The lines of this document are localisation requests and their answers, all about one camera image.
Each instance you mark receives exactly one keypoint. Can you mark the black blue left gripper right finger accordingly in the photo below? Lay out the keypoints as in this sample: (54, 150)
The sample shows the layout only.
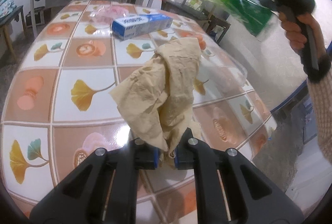
(230, 189)

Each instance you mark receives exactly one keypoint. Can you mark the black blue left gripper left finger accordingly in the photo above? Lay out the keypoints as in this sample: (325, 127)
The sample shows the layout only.
(102, 189)

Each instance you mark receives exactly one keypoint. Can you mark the brown paper napkin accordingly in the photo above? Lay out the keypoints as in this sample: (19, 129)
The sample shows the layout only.
(156, 99)

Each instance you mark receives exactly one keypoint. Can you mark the white knit sleeve forearm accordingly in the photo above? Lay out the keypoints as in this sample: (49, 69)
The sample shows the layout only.
(319, 86)

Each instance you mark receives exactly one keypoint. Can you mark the person's right hand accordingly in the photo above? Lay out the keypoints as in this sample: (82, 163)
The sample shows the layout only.
(294, 33)

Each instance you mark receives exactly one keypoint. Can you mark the white mattress blue trim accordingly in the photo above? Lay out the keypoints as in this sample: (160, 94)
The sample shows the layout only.
(274, 69)

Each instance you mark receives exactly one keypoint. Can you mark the floral checkered tablecloth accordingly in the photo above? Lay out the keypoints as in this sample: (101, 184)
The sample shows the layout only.
(59, 109)

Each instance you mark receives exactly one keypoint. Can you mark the blue white box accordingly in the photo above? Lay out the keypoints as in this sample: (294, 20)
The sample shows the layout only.
(137, 25)

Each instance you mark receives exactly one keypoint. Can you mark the pink plastic bag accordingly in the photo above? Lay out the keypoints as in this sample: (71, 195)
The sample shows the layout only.
(103, 16)

